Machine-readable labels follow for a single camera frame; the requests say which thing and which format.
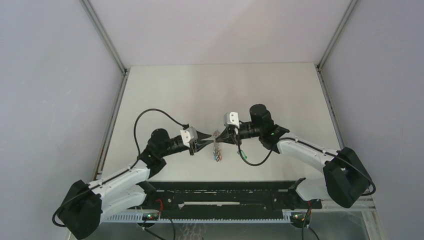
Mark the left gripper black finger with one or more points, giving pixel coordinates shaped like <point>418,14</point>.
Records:
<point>203,136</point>
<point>201,144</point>

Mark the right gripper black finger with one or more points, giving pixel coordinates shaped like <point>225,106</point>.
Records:
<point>226,134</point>
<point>227,140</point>

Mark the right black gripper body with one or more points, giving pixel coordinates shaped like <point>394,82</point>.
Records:
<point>248,130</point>

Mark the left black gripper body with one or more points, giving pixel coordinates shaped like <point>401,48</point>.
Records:
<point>175,148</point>

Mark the large keyring with key tags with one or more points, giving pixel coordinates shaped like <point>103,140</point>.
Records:
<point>217,152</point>

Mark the green key tag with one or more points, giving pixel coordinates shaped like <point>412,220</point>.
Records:
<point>242,154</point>

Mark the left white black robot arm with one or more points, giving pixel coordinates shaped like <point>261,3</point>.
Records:
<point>87,205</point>

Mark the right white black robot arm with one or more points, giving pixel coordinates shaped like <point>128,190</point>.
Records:
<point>344,178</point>

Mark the left circuit board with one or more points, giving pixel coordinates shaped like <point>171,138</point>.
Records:
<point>150,217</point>

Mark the circuit board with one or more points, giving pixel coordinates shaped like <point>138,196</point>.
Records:
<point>299,221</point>
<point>150,217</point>

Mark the right circuit board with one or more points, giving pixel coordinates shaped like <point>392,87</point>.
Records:
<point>299,221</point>

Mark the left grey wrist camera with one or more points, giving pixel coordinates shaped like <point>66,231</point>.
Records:
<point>188,136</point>

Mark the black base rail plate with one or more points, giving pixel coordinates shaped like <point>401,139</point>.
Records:
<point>224,199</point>

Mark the left aluminium frame post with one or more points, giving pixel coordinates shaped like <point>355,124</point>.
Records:
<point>111,49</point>

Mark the aluminium frame post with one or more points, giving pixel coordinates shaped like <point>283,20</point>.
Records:
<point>351,7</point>
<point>111,49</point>

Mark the white slotted cable duct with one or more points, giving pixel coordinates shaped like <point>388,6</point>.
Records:
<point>136,217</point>

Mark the right aluminium frame post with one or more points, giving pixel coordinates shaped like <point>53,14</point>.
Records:
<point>351,7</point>

